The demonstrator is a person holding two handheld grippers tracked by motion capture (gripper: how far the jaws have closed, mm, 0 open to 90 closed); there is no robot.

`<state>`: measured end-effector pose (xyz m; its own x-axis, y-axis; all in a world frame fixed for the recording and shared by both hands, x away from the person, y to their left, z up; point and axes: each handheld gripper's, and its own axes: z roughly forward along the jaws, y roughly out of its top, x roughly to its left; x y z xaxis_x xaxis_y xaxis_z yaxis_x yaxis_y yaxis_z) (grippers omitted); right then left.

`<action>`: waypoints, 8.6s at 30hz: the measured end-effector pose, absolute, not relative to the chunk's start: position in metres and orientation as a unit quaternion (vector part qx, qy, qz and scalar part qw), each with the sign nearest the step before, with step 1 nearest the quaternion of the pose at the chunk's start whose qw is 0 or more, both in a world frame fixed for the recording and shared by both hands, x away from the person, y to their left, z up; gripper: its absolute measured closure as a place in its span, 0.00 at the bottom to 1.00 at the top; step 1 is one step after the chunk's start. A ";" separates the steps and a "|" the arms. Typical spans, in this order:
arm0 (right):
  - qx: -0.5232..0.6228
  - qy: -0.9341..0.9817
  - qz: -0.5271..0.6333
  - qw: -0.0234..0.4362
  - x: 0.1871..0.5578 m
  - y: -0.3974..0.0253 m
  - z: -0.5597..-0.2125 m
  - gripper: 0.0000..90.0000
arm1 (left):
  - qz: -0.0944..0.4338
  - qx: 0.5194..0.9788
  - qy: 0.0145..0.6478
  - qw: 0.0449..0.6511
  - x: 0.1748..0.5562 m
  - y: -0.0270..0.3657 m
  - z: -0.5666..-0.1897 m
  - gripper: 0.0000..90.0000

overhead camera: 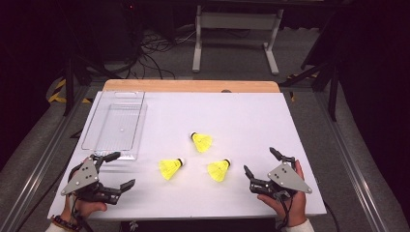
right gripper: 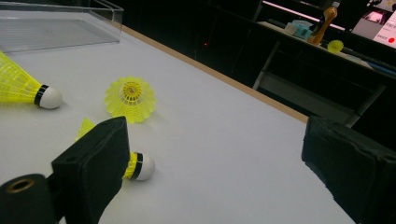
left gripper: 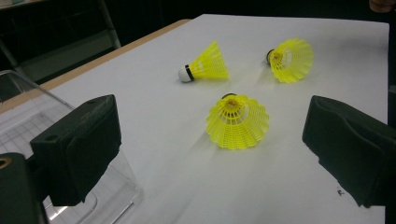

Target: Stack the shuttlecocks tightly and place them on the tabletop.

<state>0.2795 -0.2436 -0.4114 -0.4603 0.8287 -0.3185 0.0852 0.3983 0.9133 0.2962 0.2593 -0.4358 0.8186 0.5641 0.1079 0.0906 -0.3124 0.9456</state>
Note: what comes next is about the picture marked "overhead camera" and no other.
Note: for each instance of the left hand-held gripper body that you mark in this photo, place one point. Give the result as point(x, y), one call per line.
point(82, 179)

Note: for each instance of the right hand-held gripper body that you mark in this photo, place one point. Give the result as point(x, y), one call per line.
point(286, 179)

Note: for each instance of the yellow shuttlecock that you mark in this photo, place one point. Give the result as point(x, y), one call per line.
point(202, 142)
point(170, 168)
point(218, 170)

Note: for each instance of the clear plastic container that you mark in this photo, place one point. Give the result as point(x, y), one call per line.
point(119, 122)

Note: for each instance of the person's left hand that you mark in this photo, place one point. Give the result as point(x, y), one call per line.
point(82, 208)

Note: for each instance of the person's right hand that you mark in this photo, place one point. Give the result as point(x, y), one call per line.
point(296, 208)

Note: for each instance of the person's right white sleeve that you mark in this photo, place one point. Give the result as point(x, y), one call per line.
point(298, 227)

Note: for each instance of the white table board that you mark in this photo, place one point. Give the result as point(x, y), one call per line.
point(225, 122)

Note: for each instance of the black metal stand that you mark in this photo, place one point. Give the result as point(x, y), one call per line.
point(69, 87)
point(332, 93)

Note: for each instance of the wooden table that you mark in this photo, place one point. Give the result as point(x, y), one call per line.
point(180, 85)

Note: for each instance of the aluminium floor rail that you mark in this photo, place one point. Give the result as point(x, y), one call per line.
point(38, 164)
point(351, 161)

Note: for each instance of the white metal stand frame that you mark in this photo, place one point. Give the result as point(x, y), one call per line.
point(238, 21)

